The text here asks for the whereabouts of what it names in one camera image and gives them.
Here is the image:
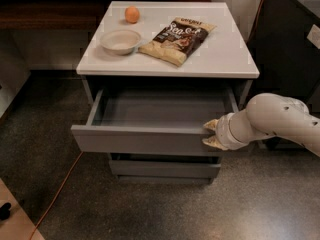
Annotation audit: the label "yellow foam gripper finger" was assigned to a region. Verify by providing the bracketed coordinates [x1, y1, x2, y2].
[202, 136, 227, 151]
[203, 119, 219, 130]

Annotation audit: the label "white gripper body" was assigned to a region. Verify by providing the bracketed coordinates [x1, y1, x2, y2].
[215, 113, 249, 150]

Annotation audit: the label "grey top drawer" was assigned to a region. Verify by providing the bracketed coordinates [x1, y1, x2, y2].
[71, 85, 237, 156]

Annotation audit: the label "grey drawer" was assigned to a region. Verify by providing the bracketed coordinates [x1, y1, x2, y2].
[71, 85, 237, 156]
[109, 153, 221, 179]

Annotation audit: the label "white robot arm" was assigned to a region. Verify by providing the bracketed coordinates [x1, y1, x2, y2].
[202, 93, 320, 156]

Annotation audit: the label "grey drawer cabinet white top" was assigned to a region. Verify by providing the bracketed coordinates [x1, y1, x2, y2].
[77, 2, 259, 184]

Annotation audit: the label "grey bottom drawer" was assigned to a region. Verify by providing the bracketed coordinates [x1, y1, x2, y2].
[109, 153, 221, 179]

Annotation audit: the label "yellow brown chip bag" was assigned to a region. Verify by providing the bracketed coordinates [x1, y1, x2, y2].
[138, 17, 216, 67]

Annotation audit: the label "white paper bowl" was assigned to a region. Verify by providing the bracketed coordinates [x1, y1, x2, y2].
[100, 30, 141, 55]

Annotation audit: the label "orange fruit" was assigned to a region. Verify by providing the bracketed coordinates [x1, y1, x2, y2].
[125, 6, 140, 24]

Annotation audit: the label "small black object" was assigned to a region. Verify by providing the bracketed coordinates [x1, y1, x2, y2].
[0, 202, 11, 220]

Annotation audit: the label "dark wooden shelf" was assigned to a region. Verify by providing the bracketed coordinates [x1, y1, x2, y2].
[0, 0, 211, 30]

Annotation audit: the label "orange cable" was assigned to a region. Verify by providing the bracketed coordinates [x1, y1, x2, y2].
[29, 0, 279, 240]

